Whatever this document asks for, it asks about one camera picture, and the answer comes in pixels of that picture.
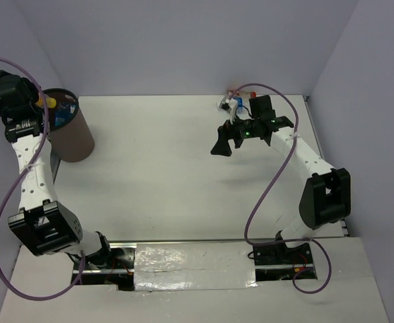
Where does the blue label bottle white cap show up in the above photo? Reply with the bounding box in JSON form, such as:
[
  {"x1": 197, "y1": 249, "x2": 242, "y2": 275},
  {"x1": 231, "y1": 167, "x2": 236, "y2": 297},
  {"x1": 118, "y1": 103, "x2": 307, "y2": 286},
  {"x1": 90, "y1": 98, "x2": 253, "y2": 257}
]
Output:
[{"x1": 54, "y1": 111, "x2": 69, "y2": 129}]

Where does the purple cable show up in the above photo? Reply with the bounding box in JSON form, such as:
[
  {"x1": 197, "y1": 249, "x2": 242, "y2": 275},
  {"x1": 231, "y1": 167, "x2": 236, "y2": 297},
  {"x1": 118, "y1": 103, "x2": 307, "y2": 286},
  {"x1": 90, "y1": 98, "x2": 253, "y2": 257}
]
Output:
[
  {"x1": 0, "y1": 56, "x2": 85, "y2": 301},
  {"x1": 229, "y1": 83, "x2": 333, "y2": 295}
]

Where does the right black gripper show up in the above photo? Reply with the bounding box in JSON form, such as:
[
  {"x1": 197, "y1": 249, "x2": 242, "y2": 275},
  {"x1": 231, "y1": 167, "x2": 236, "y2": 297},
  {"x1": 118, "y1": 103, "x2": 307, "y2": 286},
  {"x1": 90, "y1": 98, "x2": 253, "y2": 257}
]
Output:
[{"x1": 211, "y1": 110, "x2": 260, "y2": 156}]

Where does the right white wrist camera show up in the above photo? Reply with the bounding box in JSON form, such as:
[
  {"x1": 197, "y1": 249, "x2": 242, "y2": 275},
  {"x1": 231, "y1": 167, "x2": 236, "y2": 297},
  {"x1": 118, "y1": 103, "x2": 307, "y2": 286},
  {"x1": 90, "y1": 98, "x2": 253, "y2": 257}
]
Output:
[{"x1": 219, "y1": 99, "x2": 239, "y2": 124}]

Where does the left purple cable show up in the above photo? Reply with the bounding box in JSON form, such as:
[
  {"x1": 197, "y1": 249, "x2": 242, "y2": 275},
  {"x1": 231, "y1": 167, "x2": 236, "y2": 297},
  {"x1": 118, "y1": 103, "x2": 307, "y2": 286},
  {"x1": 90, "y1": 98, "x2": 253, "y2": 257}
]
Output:
[{"x1": 0, "y1": 56, "x2": 85, "y2": 301}]

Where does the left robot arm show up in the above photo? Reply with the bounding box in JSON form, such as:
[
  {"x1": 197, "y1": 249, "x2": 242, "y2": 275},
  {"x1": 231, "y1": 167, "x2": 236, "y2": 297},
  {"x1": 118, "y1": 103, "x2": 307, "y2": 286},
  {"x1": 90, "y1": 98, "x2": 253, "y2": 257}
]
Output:
[{"x1": 0, "y1": 70, "x2": 114, "y2": 268}]

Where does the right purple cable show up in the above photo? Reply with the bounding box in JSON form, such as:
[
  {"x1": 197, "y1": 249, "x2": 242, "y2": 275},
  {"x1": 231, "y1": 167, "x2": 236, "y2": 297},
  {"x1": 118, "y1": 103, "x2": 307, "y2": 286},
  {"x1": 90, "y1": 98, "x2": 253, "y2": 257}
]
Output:
[{"x1": 229, "y1": 83, "x2": 333, "y2": 295}]

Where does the orange label bottle yellow cap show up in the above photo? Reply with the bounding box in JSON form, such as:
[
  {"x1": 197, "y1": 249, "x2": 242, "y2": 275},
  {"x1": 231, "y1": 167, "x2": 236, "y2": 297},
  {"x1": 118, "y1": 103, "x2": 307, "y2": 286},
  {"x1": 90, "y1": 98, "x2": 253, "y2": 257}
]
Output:
[{"x1": 36, "y1": 96, "x2": 57, "y2": 108}]

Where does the brown round waste bin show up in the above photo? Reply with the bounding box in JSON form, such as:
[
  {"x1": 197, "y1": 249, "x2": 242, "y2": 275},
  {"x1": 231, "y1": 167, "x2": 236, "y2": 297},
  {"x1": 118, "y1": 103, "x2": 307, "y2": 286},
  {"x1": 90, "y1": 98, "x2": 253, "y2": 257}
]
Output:
[{"x1": 44, "y1": 88, "x2": 95, "y2": 163}]

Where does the silver foil tape sheet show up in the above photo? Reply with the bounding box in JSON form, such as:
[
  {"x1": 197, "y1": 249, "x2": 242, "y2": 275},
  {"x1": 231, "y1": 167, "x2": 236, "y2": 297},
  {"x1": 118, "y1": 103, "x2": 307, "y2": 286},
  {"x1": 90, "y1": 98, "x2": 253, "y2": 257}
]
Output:
[{"x1": 134, "y1": 242, "x2": 257, "y2": 291}]

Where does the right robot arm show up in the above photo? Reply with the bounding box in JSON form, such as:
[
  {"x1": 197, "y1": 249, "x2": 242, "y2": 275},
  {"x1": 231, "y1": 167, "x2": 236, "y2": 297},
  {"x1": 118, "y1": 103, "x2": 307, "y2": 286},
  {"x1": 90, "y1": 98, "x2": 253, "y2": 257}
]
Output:
[{"x1": 210, "y1": 95, "x2": 351, "y2": 263}]

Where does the metal base rail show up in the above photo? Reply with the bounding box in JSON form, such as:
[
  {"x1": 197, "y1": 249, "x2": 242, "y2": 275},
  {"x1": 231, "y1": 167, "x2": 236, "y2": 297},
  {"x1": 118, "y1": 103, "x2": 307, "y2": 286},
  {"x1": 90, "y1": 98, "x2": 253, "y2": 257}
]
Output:
[{"x1": 81, "y1": 241, "x2": 317, "y2": 291}]

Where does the red label bottle red cap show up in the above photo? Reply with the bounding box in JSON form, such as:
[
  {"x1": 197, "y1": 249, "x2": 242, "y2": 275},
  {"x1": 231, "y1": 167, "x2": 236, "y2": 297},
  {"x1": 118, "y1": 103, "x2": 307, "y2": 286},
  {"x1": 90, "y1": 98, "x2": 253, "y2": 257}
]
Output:
[{"x1": 225, "y1": 89, "x2": 257, "y2": 100}]

